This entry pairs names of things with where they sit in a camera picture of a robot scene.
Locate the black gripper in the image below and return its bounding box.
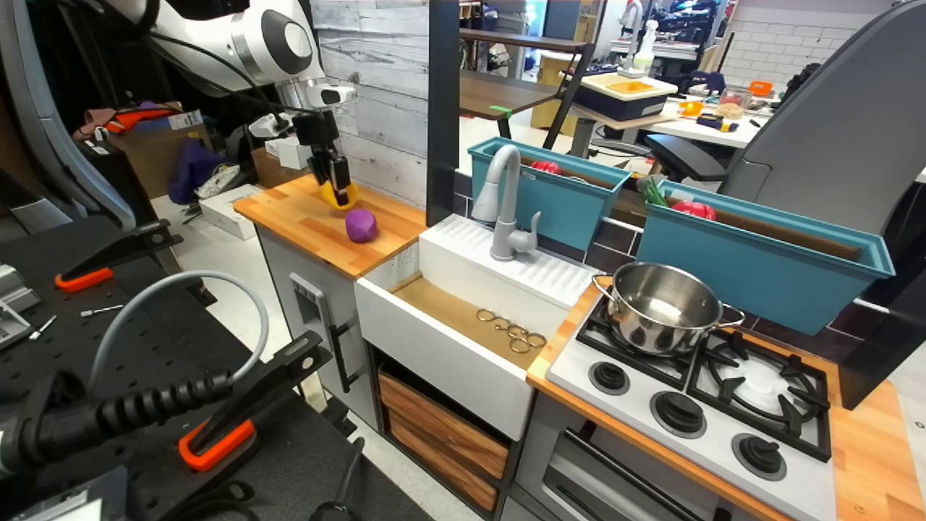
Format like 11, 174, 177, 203
293, 106, 351, 206

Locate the yellow toy object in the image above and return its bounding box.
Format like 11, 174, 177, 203
320, 181, 356, 212

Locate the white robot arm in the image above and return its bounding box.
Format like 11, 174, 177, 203
105, 0, 356, 209

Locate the purple toy object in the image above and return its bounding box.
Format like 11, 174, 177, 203
343, 209, 378, 244

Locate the grey cabinet door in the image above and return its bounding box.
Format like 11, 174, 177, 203
257, 228, 378, 429

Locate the grey toy faucet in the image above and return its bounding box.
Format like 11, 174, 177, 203
472, 145, 542, 259

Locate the white toy sink basin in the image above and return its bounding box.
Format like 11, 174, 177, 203
356, 215, 592, 439

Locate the teal planter box left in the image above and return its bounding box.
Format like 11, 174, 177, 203
469, 136, 627, 249

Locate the teal planter box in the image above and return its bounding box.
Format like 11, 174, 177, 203
469, 136, 627, 249
636, 181, 895, 335

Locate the orange black spring clamp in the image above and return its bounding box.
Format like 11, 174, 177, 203
177, 332, 330, 472
53, 219, 179, 294

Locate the loose metal screw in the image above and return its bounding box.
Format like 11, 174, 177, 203
28, 316, 58, 341
79, 303, 124, 317

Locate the black perforated breadboard table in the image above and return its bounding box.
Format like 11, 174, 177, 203
0, 212, 430, 521

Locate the wooden slatted drawer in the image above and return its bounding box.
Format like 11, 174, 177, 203
378, 374, 508, 513

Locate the stainless steel pot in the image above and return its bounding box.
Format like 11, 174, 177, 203
592, 264, 747, 358

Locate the teal planter box right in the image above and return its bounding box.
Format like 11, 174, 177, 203
636, 181, 895, 335

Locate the white toy stove top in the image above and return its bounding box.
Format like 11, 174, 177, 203
546, 303, 837, 521

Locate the black office chair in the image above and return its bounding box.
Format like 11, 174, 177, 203
647, 0, 926, 233

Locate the grey cable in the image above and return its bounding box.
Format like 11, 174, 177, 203
86, 265, 273, 396

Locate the black strain relief cable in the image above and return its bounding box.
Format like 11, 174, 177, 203
0, 371, 241, 484

